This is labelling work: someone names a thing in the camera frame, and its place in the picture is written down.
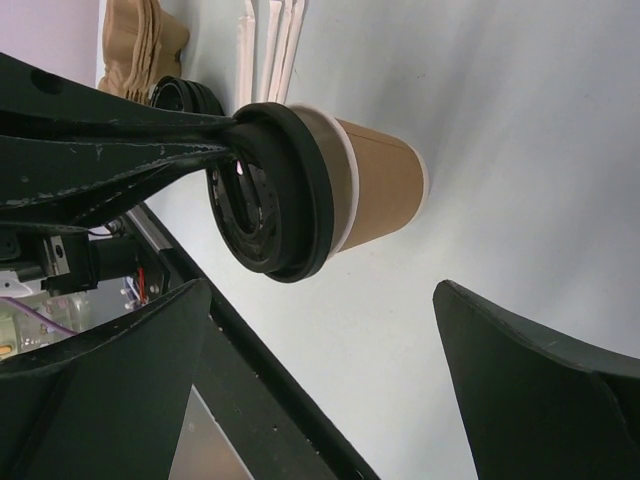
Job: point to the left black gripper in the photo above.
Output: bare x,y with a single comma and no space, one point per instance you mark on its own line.
73,155

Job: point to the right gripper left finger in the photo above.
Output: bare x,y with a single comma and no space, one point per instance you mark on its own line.
107,403

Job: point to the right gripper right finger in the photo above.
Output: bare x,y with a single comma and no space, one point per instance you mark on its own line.
536,403

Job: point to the black cup lid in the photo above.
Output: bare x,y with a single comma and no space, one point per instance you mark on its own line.
272,201

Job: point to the brown paper coffee cup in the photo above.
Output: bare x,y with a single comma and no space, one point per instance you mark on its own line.
379,183

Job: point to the stack of black lids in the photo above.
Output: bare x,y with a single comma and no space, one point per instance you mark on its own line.
177,94

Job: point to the brown cardboard cup carrier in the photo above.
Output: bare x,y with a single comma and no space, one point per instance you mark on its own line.
141,44

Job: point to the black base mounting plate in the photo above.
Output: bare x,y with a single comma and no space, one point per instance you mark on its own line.
269,426

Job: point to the wrapped straw left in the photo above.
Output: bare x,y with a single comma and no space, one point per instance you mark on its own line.
245,55

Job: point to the wrapped straw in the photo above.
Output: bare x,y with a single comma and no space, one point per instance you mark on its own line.
276,38
291,49
245,55

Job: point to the wrapped straw middle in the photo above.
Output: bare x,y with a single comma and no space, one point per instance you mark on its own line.
276,38

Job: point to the wrapped straw right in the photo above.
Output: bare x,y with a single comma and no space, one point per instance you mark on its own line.
291,49

